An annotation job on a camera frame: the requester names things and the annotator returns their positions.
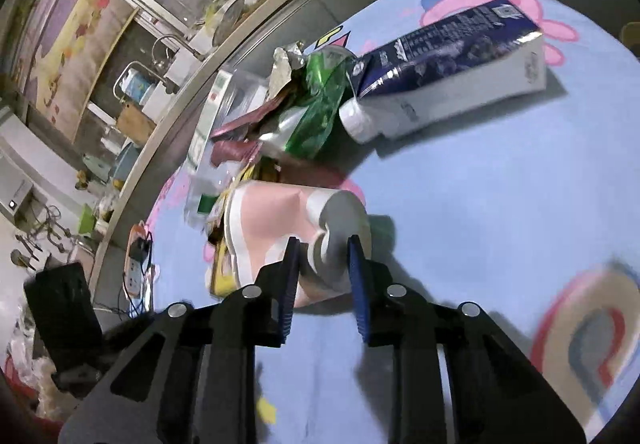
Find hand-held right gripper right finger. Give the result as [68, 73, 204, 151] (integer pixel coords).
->
[347, 235, 587, 444]

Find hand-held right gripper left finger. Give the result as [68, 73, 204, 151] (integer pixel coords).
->
[59, 238, 303, 444]

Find pink paper cup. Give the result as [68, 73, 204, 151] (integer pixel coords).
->
[222, 180, 373, 309]

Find green snack packet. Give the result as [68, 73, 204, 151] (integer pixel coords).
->
[182, 159, 236, 229]

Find white tissue packet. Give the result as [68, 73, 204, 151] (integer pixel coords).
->
[187, 68, 271, 175]

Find yellow snack packet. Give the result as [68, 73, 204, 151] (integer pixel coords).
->
[205, 164, 281, 297]

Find cartoon pig printed blanket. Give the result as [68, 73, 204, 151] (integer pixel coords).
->
[125, 0, 640, 444]

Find maroon snack wrapper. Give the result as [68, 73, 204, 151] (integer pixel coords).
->
[210, 96, 291, 165]

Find black charger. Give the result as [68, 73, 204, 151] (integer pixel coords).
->
[129, 236, 153, 265]

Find orange and white power strip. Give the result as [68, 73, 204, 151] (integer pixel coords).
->
[125, 224, 157, 301]

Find crushed green plastic bottle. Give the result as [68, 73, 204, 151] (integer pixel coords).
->
[280, 48, 358, 159]

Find teal plastic basin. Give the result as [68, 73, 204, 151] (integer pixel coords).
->
[107, 144, 141, 185]

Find crumpled silver foil wrapper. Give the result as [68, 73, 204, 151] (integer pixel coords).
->
[272, 41, 308, 94]

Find wooden cutting board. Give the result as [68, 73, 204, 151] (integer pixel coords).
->
[116, 102, 157, 145]

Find black chair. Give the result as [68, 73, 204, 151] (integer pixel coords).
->
[22, 261, 106, 375]

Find blue and white milk carton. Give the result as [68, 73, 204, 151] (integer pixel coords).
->
[339, 0, 548, 145]

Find blue and white detergent jug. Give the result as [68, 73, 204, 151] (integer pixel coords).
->
[120, 68, 156, 104]

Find steel gooseneck faucet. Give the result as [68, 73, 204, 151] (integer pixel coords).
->
[150, 34, 206, 64]

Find round grey pan lid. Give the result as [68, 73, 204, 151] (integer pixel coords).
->
[220, 0, 246, 34]

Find power strip cable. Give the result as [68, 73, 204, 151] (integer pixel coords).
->
[95, 293, 151, 321]

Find yellow printed wall panel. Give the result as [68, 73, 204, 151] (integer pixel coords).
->
[30, 0, 141, 145]

